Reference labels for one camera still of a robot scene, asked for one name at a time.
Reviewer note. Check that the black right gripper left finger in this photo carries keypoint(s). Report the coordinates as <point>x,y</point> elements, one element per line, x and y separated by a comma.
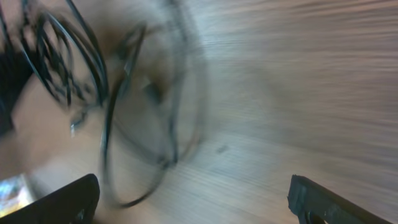
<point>73,203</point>

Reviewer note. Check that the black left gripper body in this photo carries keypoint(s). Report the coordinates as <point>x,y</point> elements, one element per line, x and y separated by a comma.
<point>15,72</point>

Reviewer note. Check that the black right gripper ribbed right finger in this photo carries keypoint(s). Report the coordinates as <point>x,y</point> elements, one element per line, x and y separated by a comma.
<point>313,203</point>

